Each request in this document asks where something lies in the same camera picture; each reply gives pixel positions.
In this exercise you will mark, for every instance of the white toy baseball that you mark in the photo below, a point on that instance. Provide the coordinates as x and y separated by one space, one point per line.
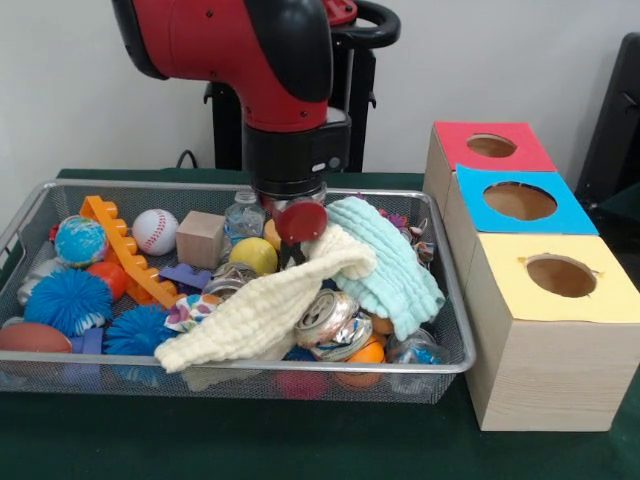
155 231

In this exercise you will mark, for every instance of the wooden cube block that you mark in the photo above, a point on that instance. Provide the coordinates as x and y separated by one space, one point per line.
200 237

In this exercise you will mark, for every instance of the black panel on stand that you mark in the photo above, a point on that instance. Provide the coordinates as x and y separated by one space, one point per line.
615 125

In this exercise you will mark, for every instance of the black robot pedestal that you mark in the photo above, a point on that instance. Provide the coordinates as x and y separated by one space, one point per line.
364 140

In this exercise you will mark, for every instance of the orange plastic toy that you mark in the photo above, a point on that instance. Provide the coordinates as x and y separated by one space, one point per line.
127 245

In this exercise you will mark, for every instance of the brown toy football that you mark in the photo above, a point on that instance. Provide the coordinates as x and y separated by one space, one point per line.
32 337

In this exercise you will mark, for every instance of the cream waffle cloth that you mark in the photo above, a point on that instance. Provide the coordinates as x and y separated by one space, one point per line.
260 310

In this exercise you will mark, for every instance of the dark green tablecloth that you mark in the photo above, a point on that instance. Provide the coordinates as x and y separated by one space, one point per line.
250 440
622 200

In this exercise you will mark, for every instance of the blue green globe ball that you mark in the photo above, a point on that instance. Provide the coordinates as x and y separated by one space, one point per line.
81 241

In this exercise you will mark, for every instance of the yellow ball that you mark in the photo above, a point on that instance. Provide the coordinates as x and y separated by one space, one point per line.
253 255

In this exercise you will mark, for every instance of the crushed printed drink can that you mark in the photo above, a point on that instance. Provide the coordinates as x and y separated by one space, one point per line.
325 315

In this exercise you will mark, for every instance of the silver mesh bin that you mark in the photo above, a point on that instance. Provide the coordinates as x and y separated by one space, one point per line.
150 385

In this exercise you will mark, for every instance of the blue spiky ball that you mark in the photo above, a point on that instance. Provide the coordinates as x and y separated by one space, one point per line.
67 302

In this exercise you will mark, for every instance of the silver tin can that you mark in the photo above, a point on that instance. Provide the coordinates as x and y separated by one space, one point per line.
235 277

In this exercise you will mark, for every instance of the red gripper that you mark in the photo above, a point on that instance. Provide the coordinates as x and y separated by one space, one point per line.
301 222

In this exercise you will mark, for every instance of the mint waffle cloth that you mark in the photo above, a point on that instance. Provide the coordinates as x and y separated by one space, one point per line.
390 270

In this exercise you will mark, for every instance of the wooden box with three holes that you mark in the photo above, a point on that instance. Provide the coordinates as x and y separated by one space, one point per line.
550 380

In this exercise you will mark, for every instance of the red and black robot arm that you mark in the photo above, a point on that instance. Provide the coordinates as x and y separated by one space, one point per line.
225 40

